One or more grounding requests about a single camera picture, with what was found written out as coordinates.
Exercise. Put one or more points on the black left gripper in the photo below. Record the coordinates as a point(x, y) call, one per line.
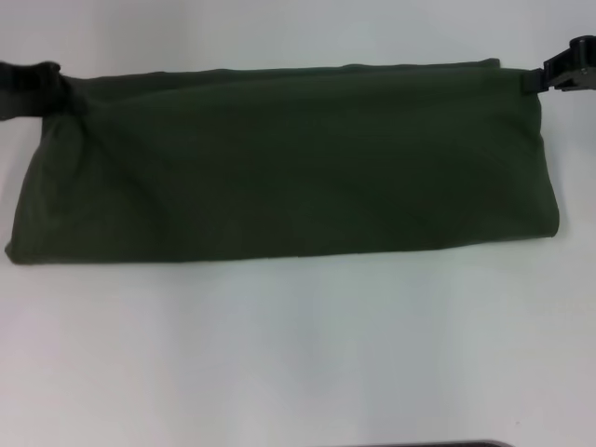
point(21, 90)

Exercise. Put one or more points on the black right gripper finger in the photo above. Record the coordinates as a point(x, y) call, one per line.
point(559, 65)
point(577, 86)

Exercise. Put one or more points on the dark green t-shirt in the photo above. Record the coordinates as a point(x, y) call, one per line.
point(288, 167)

